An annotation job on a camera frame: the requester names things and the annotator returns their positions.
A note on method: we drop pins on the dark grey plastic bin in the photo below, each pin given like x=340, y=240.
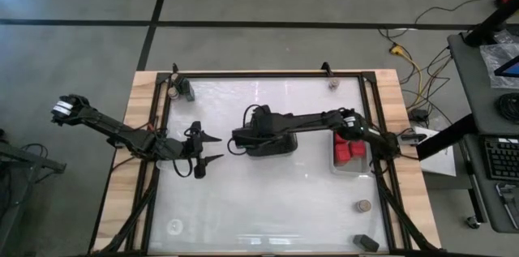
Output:
x=280, y=148

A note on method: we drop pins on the clear plastic bag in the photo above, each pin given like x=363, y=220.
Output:
x=492, y=58

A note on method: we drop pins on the white plastic bin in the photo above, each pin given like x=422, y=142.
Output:
x=353, y=168

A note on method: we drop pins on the black keyboard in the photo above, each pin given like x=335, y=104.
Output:
x=503, y=157

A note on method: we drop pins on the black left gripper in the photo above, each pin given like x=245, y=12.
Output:
x=194, y=147

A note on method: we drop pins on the grey metal tool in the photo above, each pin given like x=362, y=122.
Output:
x=504, y=190

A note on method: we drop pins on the black metal stand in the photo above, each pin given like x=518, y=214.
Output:
x=24, y=157

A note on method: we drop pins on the desk caster wheel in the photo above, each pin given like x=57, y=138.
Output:
x=472, y=221

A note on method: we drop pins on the white paper sheet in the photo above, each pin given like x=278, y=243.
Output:
x=440, y=165

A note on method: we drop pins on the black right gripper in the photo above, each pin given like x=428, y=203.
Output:
x=263, y=125

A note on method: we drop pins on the black stand pole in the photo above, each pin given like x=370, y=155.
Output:
x=492, y=22

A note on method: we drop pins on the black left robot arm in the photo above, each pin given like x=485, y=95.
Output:
x=113, y=129

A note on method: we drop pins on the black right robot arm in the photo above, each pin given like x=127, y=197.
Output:
x=316, y=121

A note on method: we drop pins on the black frame clamp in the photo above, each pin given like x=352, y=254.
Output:
x=174, y=67
x=325, y=68

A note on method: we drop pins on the grey desk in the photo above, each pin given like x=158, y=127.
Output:
x=466, y=86

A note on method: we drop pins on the black power adapter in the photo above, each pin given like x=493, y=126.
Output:
x=418, y=115

